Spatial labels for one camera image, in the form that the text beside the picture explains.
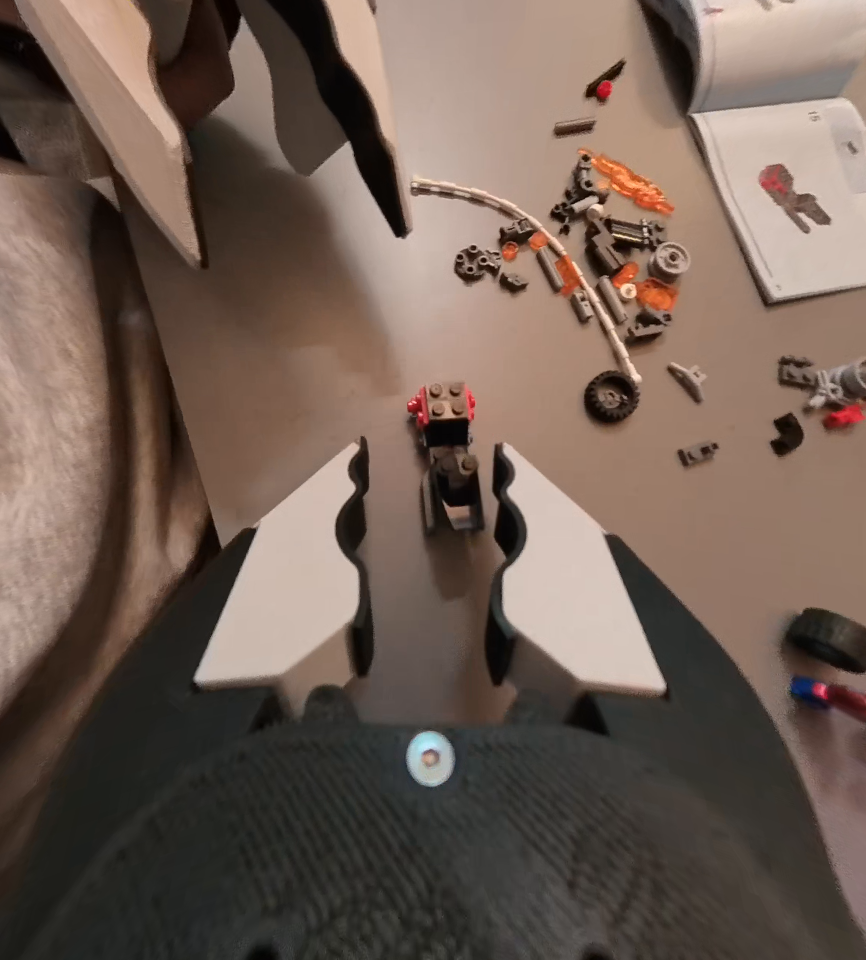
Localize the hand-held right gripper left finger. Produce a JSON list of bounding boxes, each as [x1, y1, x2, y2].
[[193, 437, 376, 710]]

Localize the pile of small lego pieces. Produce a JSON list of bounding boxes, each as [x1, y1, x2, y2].
[[498, 147, 693, 346]]

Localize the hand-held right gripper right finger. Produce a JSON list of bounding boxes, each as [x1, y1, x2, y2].
[[485, 441, 668, 723]]

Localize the lego instruction booklet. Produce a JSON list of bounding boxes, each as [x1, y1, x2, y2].
[[639, 0, 866, 306]]

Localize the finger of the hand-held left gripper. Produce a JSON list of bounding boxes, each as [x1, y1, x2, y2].
[[16, 0, 207, 270], [238, 0, 413, 240]]

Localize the dark grey round lego plate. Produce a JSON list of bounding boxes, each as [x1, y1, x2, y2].
[[454, 245, 503, 283]]

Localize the large orange lego flame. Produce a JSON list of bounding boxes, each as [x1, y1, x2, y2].
[[579, 147, 676, 216]]

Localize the stacked grey lego rims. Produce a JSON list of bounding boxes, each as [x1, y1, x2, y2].
[[826, 357, 866, 402]]

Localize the light grey lego bracket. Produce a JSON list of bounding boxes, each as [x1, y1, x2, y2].
[[667, 362, 707, 404]]

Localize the white lego chain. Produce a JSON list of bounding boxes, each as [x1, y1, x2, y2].
[[410, 176, 642, 385]]

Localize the black and red lego build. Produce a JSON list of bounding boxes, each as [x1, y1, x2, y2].
[[405, 380, 488, 535]]

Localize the red and blue lego minifigure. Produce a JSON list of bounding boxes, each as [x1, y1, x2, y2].
[[789, 675, 866, 751]]

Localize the single grey lego wheel rim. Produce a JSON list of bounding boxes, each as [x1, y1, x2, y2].
[[646, 241, 693, 285]]

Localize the wide black lego tyre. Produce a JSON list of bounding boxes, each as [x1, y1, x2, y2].
[[784, 607, 866, 675]]

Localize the small spoked lego wheel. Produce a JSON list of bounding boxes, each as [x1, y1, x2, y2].
[[583, 369, 641, 425]]

